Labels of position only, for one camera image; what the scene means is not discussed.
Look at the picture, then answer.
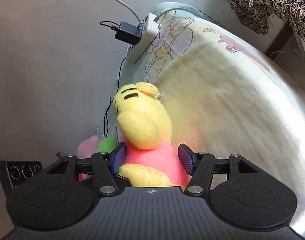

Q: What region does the green plush toy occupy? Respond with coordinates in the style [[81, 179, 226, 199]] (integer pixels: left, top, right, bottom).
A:
[[96, 135, 118, 152]]

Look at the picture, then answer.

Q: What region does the yellow tiger plush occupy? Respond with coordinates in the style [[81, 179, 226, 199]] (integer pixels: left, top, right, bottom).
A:
[[113, 82, 190, 188]]

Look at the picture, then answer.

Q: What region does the pink plush bear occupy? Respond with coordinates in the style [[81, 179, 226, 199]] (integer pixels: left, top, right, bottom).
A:
[[76, 135, 101, 159]]

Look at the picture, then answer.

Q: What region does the green cartoon bed sheet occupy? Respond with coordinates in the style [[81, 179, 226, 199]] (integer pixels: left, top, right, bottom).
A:
[[97, 2, 305, 230]]

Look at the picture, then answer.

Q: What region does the black power adapter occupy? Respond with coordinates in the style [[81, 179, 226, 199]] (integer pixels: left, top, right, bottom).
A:
[[115, 22, 142, 45]]

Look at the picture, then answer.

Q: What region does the white power strip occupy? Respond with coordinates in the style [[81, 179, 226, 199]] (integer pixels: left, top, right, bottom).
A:
[[125, 13, 161, 63]]

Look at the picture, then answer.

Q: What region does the black charger cable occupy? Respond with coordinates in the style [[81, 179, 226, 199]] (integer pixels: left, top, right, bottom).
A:
[[99, 21, 128, 140]]

